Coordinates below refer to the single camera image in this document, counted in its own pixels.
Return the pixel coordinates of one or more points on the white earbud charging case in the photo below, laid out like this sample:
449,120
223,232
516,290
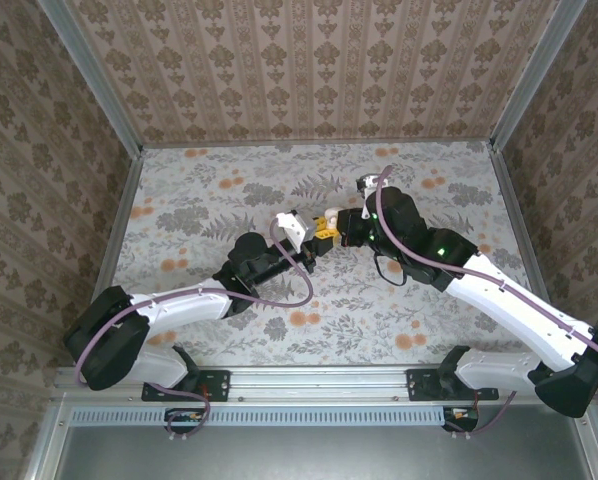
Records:
332,215

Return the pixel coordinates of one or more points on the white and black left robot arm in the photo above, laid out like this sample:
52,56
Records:
184,307

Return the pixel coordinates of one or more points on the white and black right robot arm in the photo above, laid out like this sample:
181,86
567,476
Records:
519,312

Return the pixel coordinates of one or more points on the floral patterned tablecloth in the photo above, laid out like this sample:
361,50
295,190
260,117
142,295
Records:
329,345

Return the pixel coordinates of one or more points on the black connector box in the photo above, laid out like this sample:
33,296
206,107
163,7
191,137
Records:
184,417
461,416

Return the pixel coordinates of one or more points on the grey metal panel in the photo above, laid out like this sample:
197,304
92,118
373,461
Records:
329,455

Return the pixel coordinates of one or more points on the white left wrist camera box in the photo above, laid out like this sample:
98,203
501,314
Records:
291,225

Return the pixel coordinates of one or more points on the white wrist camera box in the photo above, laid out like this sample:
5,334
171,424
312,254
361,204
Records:
366,182
291,225

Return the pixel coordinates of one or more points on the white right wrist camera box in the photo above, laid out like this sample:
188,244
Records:
366,182

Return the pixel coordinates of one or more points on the aluminium rear frame rail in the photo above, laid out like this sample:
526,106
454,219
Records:
319,143

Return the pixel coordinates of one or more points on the aluminium side frame rail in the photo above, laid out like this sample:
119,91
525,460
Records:
121,220
519,220

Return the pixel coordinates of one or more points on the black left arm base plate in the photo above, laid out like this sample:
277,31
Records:
214,385

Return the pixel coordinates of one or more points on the aluminium mounting rail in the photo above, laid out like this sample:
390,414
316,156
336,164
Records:
319,385

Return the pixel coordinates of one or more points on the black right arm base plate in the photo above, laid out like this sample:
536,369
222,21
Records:
421,385

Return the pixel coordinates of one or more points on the aluminium frame post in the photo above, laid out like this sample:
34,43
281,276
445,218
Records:
534,75
94,80

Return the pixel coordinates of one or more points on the aluminium lower frame profile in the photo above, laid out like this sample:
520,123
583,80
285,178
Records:
596,450
46,440

